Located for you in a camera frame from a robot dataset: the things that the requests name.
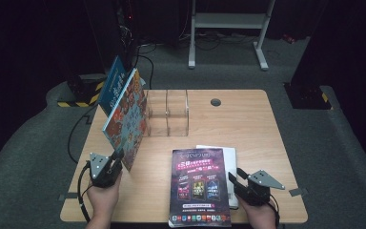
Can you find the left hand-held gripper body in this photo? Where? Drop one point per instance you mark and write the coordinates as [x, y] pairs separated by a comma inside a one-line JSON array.
[[100, 171]]

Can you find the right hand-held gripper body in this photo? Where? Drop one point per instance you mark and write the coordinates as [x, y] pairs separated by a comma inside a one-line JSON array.
[[257, 187]]

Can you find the white book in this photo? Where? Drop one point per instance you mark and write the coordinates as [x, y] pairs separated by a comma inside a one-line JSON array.
[[232, 159]]

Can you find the dark glossy magazine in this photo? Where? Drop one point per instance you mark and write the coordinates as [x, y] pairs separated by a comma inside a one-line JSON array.
[[198, 187]]

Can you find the light blue picture book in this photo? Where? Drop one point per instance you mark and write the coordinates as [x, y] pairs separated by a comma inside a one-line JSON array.
[[128, 120]]

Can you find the clear acrylic book rack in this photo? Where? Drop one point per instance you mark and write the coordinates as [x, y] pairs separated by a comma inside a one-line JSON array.
[[168, 111]]

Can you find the dark blue picture book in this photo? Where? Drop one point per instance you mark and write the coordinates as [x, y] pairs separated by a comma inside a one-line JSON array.
[[112, 86]]

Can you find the person's left hand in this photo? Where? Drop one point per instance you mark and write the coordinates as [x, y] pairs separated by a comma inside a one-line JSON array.
[[103, 200]]

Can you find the person's right hand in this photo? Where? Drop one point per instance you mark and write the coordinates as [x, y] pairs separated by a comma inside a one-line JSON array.
[[260, 218]]

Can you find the grey tape piece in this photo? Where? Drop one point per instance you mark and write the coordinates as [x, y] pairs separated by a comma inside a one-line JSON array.
[[298, 192], [69, 196]]

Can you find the black yellow striped stand base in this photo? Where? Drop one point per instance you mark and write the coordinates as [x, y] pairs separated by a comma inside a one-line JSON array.
[[82, 92]]

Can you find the white paper scrap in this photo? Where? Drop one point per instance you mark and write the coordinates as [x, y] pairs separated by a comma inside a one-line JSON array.
[[143, 82]]

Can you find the black stand base yellow mark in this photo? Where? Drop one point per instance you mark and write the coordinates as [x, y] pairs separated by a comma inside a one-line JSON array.
[[308, 98]]

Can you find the dark computer tower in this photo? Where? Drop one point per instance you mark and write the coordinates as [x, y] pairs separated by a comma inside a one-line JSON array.
[[124, 31]]

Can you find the small red object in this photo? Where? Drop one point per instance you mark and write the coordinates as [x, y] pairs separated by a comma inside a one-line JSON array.
[[289, 38]]

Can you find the white metal stand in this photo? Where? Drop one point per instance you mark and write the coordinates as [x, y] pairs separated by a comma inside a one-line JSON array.
[[228, 20]]

